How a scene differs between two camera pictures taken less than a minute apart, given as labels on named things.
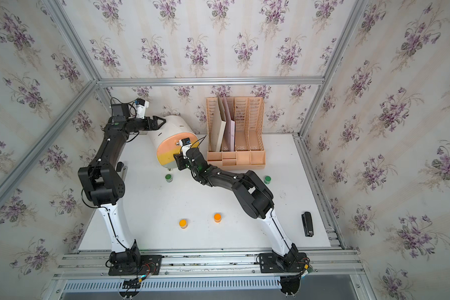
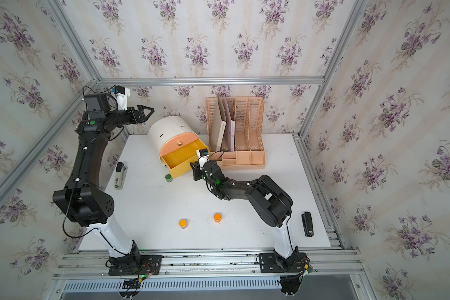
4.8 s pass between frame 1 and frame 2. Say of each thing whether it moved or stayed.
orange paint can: stayed
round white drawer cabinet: moved
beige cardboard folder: stayed
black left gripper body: moved
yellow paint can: stayed
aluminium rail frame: stayed
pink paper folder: stayed
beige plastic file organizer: stayed
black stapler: stayed
